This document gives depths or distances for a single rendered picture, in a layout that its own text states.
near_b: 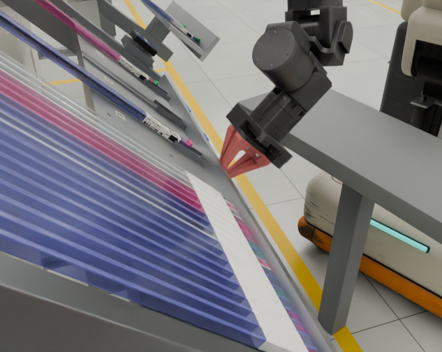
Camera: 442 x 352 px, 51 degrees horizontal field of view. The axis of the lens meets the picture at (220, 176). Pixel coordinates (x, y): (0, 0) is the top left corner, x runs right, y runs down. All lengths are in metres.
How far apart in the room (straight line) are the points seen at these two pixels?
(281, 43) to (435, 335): 1.07
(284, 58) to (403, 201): 0.39
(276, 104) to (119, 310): 0.43
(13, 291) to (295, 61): 0.43
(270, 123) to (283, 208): 1.14
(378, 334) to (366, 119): 0.62
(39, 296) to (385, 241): 1.20
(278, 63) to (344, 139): 0.46
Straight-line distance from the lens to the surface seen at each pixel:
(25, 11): 0.86
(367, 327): 1.41
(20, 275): 0.23
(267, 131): 0.62
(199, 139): 0.69
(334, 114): 1.08
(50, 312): 0.23
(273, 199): 1.78
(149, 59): 0.90
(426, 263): 1.33
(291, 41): 0.57
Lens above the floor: 1.08
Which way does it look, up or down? 35 degrees down
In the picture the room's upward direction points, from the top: straight up
